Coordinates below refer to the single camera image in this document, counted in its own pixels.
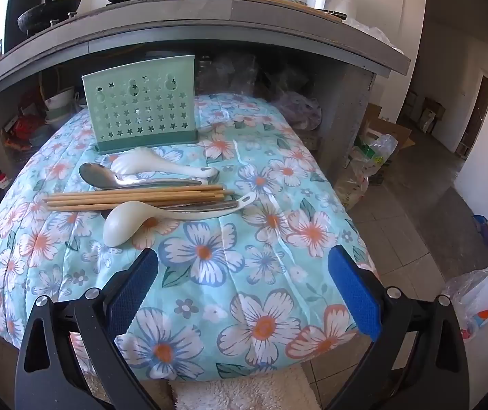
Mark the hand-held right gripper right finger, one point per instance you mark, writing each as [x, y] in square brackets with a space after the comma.
[355, 290]

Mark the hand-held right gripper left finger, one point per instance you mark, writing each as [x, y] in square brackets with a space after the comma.
[135, 286]

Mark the white plastic ladle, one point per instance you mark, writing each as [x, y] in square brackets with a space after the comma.
[120, 224]

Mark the bundle of wooden chopsticks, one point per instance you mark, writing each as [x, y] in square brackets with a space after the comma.
[120, 200]

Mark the white scalloped rice paddle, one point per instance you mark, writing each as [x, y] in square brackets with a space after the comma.
[141, 160]

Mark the green perforated utensil holder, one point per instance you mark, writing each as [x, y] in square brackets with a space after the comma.
[141, 111]

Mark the red cap small bottle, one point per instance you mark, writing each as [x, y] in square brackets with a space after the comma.
[1, 181]

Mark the floral turquoise blanket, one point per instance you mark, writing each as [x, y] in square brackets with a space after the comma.
[248, 264]

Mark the clear bag of rice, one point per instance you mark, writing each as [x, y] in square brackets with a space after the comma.
[368, 166]

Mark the red snack packets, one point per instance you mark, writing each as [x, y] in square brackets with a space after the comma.
[26, 130]

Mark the orange and white spray bottle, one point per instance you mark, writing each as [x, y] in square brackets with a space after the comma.
[481, 318]

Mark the white fluffy mat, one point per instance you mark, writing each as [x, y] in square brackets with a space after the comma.
[244, 391]

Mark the cardboard box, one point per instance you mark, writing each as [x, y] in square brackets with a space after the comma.
[391, 130]

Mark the stack of white bowls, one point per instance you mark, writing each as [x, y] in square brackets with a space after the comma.
[60, 104]

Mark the pink plastic bag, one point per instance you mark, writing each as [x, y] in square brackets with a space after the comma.
[299, 109]

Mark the clear crumpled plastic bags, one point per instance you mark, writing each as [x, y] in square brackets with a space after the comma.
[226, 74]

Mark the black wok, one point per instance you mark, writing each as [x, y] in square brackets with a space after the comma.
[47, 16]

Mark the grey concrete counter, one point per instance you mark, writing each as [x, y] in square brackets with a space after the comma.
[184, 21]

